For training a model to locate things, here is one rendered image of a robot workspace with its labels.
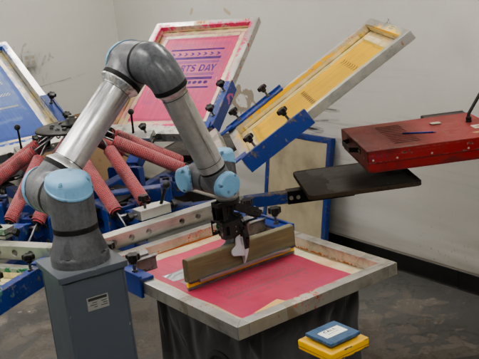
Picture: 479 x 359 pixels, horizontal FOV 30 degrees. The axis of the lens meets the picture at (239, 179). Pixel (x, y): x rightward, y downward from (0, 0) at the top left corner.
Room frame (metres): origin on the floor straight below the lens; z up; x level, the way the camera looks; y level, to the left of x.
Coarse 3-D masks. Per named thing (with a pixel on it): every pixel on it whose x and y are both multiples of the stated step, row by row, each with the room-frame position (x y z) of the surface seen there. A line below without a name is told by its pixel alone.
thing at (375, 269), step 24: (168, 240) 2.89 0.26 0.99; (192, 240) 2.94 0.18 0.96; (312, 240) 2.72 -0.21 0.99; (360, 264) 2.53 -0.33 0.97; (384, 264) 2.45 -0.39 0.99; (144, 288) 2.52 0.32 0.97; (168, 288) 2.44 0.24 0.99; (336, 288) 2.32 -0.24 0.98; (360, 288) 2.37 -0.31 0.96; (192, 312) 2.30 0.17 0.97; (216, 312) 2.24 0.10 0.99; (264, 312) 2.20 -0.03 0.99; (288, 312) 2.22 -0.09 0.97; (240, 336) 2.13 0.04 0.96
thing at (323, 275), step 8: (224, 240) 2.93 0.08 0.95; (200, 248) 2.87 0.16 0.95; (208, 248) 2.87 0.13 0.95; (288, 256) 2.70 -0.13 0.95; (296, 256) 2.69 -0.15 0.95; (296, 264) 2.62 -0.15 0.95; (304, 264) 2.61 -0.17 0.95; (312, 264) 2.61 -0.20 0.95; (320, 264) 2.60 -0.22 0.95; (320, 272) 2.53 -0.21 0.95; (328, 272) 2.53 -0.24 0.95; (336, 272) 2.52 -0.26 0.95; (344, 272) 2.51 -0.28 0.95; (296, 280) 2.49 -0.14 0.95; (304, 280) 2.48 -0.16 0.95; (312, 280) 2.48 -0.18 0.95; (320, 280) 2.47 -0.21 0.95; (328, 280) 2.46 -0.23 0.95; (288, 288) 2.43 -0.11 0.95; (296, 288) 2.43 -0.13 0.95; (304, 288) 2.42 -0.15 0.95; (312, 288) 2.41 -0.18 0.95
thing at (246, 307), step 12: (168, 264) 2.75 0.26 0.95; (180, 264) 2.74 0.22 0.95; (156, 276) 2.65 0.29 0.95; (228, 276) 2.58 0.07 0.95; (180, 288) 2.53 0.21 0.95; (204, 288) 2.51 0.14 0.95; (276, 288) 2.44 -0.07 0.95; (204, 300) 2.42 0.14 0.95; (216, 300) 2.41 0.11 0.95; (228, 300) 2.40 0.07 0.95; (252, 300) 2.38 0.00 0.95; (264, 300) 2.37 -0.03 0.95; (240, 312) 2.30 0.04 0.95; (252, 312) 2.29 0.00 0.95
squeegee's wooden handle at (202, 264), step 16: (288, 224) 2.72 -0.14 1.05; (256, 240) 2.63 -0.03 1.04; (272, 240) 2.67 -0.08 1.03; (288, 240) 2.70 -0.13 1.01; (192, 256) 2.52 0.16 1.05; (208, 256) 2.53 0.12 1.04; (224, 256) 2.56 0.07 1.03; (240, 256) 2.59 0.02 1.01; (256, 256) 2.63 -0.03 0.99; (192, 272) 2.50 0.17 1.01; (208, 272) 2.53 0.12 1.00
